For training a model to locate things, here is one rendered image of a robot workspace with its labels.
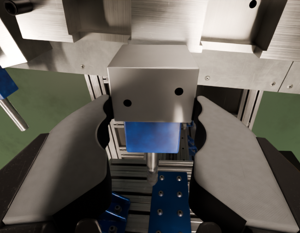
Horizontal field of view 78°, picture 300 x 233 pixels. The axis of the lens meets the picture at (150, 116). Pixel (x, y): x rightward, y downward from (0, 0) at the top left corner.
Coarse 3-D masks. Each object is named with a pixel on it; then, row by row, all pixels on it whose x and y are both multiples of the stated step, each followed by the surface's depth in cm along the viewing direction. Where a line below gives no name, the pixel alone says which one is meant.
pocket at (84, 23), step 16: (64, 0) 14; (80, 0) 16; (96, 0) 16; (112, 0) 16; (128, 0) 16; (80, 16) 17; (96, 16) 17; (112, 16) 17; (128, 16) 17; (80, 32) 17; (96, 32) 17; (112, 32) 17; (128, 32) 17
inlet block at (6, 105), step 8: (0, 72) 23; (0, 80) 23; (8, 80) 24; (0, 88) 23; (8, 88) 24; (16, 88) 25; (0, 96) 23; (0, 104) 24; (8, 104) 25; (8, 112) 25; (16, 112) 26; (16, 120) 26; (24, 128) 27
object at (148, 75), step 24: (120, 48) 13; (144, 48) 13; (168, 48) 13; (120, 72) 10; (144, 72) 10; (168, 72) 10; (192, 72) 10; (120, 96) 11; (144, 96) 11; (168, 96) 11; (192, 96) 11; (120, 120) 12; (144, 120) 12; (168, 120) 12; (144, 144) 15; (168, 144) 15
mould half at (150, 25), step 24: (48, 0) 14; (144, 0) 14; (168, 0) 13; (192, 0) 13; (288, 0) 13; (24, 24) 15; (48, 24) 15; (144, 24) 14; (168, 24) 14; (192, 24) 14; (288, 24) 14; (192, 48) 15; (288, 48) 14
